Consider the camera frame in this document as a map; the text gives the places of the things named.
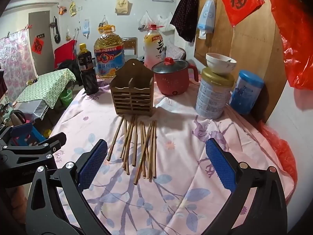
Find wooden chopstick holder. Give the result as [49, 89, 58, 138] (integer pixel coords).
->
[109, 59, 155, 117]

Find dark soy sauce bottle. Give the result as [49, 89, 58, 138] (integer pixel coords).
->
[77, 43, 99, 95]

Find white plastic bag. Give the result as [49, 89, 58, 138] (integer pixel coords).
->
[156, 12, 175, 32]

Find crumpled red plastic bag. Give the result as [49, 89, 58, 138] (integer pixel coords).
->
[257, 121, 297, 206]

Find beige tote bag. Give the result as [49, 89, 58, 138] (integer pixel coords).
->
[115, 0, 129, 14]

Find hanging red plastic bag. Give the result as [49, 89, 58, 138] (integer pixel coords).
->
[265, 0, 313, 90]

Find blue lidded canister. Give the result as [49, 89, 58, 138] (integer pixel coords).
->
[229, 70, 265, 115]

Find clear plastic bag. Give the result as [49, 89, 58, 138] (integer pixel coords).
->
[138, 11, 153, 31]

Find black garment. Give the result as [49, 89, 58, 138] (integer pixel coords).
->
[59, 60, 82, 86]

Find dark dotted garment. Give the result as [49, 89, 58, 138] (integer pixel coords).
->
[170, 0, 200, 43]

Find pink floral sheet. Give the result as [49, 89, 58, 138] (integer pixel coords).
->
[0, 28, 33, 96]

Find glass pot lid red knob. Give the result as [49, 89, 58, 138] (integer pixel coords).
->
[152, 57, 189, 74]

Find pink drink bottle red cap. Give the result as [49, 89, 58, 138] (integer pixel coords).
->
[143, 24, 167, 66]

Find group of wooden chopsticks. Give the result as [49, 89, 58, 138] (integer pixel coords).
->
[107, 115, 157, 185]

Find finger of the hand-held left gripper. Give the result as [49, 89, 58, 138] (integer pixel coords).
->
[0, 132, 67, 170]
[0, 123, 33, 147]

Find black hanging bag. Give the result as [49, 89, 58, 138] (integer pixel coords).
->
[52, 16, 61, 44]

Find large yellow cooking oil bottle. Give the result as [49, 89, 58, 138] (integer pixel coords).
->
[94, 24, 126, 80]

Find red electric cooking pot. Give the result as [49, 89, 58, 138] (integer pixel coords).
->
[152, 57, 199, 96]

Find milk powder tin gold lid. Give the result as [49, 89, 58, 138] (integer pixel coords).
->
[195, 67, 235, 119]

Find small red paper poster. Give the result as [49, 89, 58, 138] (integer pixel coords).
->
[31, 37, 45, 54]

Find green bucket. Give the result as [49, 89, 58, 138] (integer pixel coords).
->
[59, 89, 73, 107]

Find plywood board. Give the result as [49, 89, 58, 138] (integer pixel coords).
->
[194, 0, 294, 123]

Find large red paper poster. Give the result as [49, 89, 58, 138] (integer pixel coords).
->
[220, 0, 265, 27]

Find green patterned cloth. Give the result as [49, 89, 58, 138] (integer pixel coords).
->
[15, 69, 76, 109]

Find blue plastic stool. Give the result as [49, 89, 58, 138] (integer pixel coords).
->
[15, 128, 48, 150]

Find white bowl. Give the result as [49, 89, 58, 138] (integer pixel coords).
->
[205, 52, 237, 75]

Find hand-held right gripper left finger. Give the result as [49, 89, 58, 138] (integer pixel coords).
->
[26, 139, 109, 235]

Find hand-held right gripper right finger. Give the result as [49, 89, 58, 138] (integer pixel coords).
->
[205, 138, 288, 235]

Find red cloth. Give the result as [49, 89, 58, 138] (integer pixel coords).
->
[54, 40, 77, 69]

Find blue white tissue pack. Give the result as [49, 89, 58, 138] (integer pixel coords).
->
[197, 0, 217, 40]

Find grey door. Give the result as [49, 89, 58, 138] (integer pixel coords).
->
[28, 11, 55, 70]

